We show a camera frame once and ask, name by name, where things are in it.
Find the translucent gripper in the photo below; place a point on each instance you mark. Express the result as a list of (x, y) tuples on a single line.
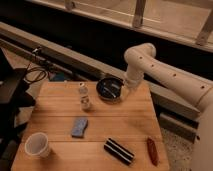
[(126, 90)]

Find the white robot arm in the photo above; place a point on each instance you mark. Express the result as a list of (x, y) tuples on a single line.
[(141, 60)]

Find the dark round bowl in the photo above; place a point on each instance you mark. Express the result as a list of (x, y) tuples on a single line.
[(109, 88)]

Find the clear plastic bottle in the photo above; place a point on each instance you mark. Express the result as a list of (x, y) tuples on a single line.
[(84, 97)]

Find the blue sponge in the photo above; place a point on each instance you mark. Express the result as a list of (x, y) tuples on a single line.
[(79, 126)]

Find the black white striped block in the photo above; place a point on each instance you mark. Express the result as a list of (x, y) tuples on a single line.
[(118, 151)]

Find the red brown oblong object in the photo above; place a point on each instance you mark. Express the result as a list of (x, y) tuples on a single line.
[(152, 151)]

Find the wooden railing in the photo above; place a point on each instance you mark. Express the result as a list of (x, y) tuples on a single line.
[(188, 22)]

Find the white plastic cup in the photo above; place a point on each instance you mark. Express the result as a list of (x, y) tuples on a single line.
[(37, 145)]

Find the black equipment at left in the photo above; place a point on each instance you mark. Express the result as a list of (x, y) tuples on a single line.
[(13, 95)]

